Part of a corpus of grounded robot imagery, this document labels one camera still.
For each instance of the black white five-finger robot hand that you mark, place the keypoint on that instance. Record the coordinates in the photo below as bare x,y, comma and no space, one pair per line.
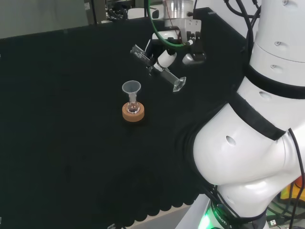
166,59

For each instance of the clear glass graduated cylinder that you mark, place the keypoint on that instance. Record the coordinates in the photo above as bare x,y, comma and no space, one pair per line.
166,75

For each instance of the clear plastic funnel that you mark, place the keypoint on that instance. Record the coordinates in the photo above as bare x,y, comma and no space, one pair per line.
131,87

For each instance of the clear round-bottom flask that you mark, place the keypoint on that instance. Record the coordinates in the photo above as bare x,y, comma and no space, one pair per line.
133,107

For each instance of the black bench cloth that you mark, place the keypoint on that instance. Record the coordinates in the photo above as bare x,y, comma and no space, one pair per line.
71,119

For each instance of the yellow stop button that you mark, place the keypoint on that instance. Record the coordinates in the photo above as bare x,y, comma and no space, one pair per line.
291,189

